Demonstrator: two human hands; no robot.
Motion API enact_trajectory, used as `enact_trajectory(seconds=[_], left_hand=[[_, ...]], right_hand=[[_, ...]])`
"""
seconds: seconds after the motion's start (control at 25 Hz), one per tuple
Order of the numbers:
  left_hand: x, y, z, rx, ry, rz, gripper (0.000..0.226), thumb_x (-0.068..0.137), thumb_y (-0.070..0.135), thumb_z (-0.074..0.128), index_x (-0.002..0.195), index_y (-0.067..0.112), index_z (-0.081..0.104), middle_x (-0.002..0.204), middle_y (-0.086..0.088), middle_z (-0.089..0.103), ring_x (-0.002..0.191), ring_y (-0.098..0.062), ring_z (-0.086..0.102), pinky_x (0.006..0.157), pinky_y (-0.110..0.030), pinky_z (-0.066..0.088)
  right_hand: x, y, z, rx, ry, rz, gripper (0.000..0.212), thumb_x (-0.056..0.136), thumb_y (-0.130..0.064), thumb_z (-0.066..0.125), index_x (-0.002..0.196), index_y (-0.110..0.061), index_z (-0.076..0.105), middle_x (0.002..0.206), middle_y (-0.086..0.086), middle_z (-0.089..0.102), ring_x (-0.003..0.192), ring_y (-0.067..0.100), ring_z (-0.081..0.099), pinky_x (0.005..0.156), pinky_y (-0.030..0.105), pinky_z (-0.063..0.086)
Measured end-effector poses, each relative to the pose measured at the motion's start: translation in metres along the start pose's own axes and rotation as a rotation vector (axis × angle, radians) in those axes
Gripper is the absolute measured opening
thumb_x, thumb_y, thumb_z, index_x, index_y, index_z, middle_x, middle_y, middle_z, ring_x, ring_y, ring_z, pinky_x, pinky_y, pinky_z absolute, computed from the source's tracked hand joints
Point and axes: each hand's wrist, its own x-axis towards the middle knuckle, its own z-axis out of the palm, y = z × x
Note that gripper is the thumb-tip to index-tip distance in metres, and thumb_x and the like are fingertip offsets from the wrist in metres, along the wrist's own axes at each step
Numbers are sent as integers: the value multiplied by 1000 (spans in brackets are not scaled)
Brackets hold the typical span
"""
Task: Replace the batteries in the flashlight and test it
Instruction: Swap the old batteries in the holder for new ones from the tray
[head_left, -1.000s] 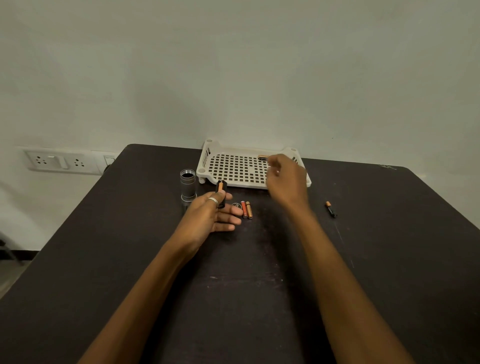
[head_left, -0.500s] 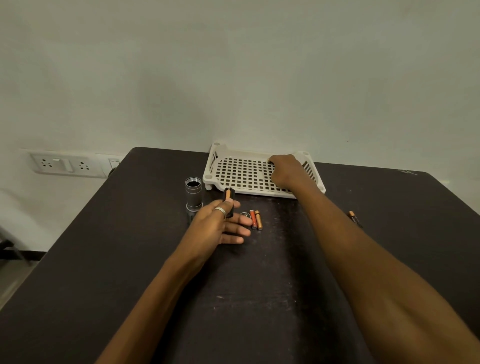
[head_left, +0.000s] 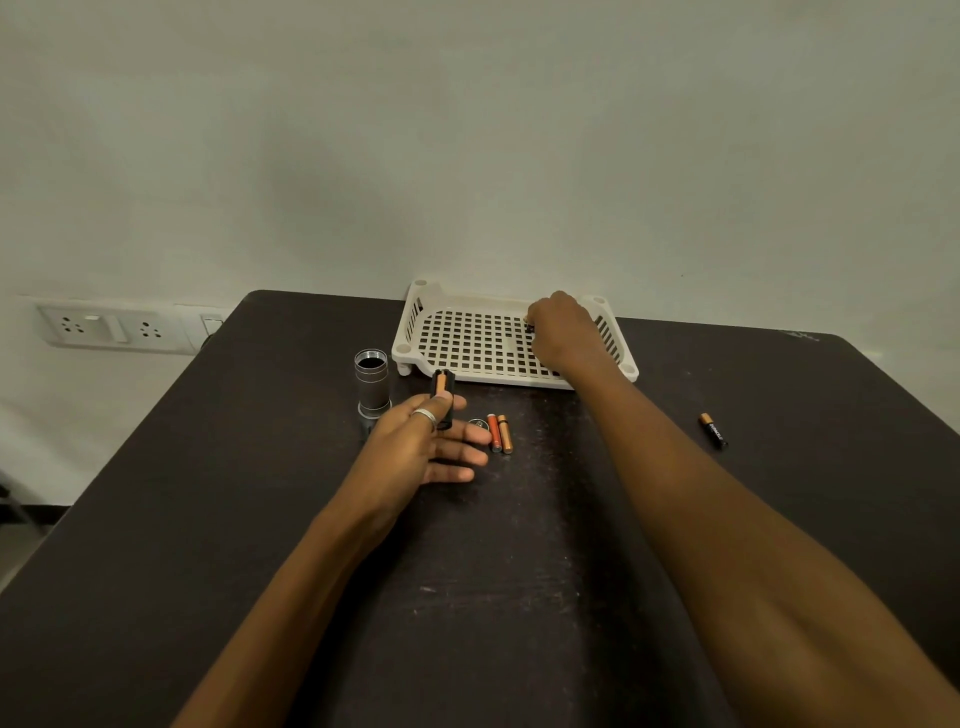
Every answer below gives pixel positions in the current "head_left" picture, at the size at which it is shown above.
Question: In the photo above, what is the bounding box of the person's right hand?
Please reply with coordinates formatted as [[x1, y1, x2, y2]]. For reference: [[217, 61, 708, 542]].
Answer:
[[525, 291, 613, 381]]

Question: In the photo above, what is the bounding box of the person's left hand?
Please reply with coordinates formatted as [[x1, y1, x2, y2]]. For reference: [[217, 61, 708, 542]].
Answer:
[[346, 391, 493, 531]]

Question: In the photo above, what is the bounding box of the black battery holder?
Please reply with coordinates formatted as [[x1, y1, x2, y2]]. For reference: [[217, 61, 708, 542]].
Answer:
[[430, 368, 457, 432]]

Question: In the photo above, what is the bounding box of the person's right forearm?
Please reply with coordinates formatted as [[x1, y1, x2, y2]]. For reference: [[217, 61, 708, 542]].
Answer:
[[571, 364, 960, 728]]

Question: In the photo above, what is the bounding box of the person's left forearm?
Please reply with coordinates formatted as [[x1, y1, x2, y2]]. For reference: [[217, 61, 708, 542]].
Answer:
[[171, 487, 385, 728]]

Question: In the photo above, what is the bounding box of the white perforated plastic tray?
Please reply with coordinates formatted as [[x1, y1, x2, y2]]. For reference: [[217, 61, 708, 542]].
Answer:
[[391, 279, 640, 392]]

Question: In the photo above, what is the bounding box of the grey flashlight body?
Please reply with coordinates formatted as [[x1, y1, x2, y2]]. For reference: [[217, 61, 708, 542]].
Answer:
[[354, 348, 393, 438]]

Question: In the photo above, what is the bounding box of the white wall switch plate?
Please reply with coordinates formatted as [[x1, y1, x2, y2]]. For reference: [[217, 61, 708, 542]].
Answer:
[[175, 305, 231, 353]]

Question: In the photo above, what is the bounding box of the white wall socket panel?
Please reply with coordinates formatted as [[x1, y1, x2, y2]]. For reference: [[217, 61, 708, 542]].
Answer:
[[35, 303, 179, 351]]

